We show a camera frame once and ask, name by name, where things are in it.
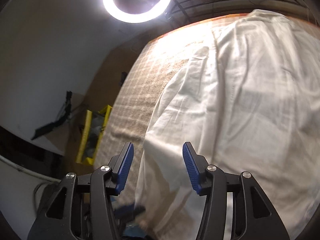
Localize white shirt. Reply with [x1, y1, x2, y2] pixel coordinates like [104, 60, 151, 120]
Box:
[135, 10, 319, 239]

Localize black tripod stand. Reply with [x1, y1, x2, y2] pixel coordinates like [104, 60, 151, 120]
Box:
[31, 91, 73, 141]

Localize yellow storage bin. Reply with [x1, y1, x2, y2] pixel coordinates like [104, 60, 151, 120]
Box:
[75, 105, 112, 166]

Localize beige checkered bed cover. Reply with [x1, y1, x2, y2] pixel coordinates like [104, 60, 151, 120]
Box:
[94, 13, 246, 205]

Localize black metal rack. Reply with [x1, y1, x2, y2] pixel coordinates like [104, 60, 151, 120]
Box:
[164, 0, 312, 28]

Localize white ring light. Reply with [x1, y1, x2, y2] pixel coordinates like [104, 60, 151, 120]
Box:
[101, 0, 173, 24]

